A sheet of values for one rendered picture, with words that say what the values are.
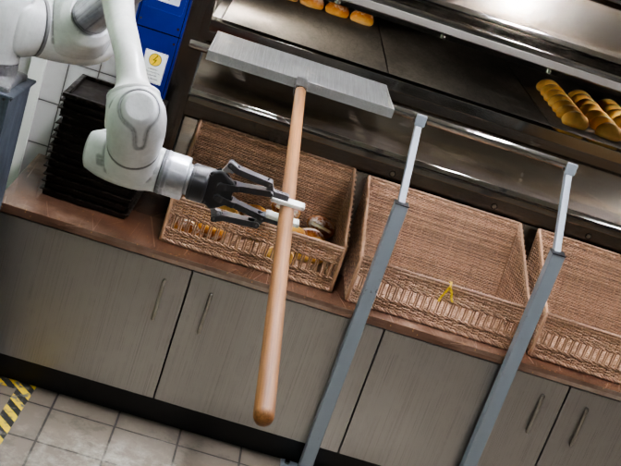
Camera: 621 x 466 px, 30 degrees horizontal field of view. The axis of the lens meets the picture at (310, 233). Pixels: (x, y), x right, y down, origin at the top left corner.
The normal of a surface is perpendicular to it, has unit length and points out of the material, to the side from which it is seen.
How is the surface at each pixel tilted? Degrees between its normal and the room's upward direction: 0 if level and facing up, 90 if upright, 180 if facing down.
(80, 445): 0
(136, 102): 56
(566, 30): 70
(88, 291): 90
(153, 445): 0
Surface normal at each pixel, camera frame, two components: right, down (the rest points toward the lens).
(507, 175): 0.09, 0.00
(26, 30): 0.53, 0.40
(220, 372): -0.02, 0.33
